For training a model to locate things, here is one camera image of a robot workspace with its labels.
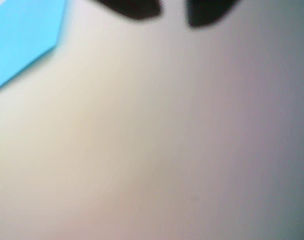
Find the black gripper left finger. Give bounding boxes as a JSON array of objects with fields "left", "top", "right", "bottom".
[{"left": 90, "top": 0, "right": 163, "bottom": 22}]

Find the light blue paper square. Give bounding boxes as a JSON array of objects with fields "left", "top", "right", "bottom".
[{"left": 0, "top": 0, "right": 68, "bottom": 96}]

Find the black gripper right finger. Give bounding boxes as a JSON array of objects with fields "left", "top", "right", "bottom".
[{"left": 185, "top": 0, "right": 234, "bottom": 28}]

